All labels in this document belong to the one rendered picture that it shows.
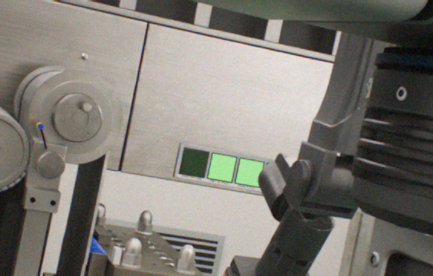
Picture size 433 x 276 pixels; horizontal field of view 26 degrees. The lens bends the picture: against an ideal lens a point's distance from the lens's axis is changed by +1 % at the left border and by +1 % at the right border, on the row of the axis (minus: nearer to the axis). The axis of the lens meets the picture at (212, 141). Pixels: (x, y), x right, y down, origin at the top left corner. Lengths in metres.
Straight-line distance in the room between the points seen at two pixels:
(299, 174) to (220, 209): 3.36
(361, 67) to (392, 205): 0.61
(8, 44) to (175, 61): 0.32
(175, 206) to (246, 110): 2.45
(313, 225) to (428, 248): 0.61
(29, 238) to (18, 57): 0.46
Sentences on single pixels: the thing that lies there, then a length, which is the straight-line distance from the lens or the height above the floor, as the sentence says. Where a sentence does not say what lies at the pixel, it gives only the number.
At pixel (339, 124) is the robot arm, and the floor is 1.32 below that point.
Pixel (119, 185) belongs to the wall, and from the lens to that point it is 4.26.
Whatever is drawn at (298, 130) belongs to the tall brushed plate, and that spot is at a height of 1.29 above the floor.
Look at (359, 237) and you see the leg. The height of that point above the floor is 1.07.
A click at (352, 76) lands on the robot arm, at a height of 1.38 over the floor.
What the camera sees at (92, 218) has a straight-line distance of 1.53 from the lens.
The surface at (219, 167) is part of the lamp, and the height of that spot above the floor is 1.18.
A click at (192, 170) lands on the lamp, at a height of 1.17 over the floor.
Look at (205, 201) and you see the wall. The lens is 4.37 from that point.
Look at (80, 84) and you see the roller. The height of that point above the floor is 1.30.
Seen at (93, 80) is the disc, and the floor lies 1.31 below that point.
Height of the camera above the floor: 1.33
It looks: 3 degrees down
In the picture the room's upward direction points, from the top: 11 degrees clockwise
